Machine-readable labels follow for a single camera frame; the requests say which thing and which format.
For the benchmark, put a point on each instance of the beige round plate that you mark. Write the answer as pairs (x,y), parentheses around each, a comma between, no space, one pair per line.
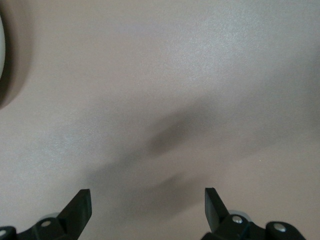
(1,50)

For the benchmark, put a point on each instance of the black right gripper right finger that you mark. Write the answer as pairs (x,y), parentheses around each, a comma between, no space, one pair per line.
(212,207)

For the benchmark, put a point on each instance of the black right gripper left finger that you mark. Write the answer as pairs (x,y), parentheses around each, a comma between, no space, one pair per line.
(80,207)

